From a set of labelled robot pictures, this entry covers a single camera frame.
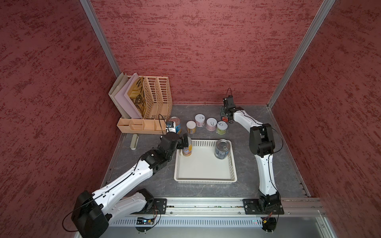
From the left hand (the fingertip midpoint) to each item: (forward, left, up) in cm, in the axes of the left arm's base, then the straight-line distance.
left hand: (178, 137), depth 79 cm
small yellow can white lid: (+16, -6, -12) cm, 21 cm away
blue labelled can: (+16, +2, -9) cm, 18 cm away
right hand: (+30, -33, -12) cm, 46 cm away
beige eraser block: (+6, +31, -16) cm, 35 cm away
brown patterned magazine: (+32, +31, +2) cm, 44 cm away
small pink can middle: (+21, -21, -14) cm, 32 cm away
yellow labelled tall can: (-2, -4, -13) cm, 14 cm away
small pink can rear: (+24, -13, -14) cm, 30 cm away
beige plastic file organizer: (+37, +19, -15) cm, 44 cm away
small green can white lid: (+17, -28, -14) cm, 35 cm away
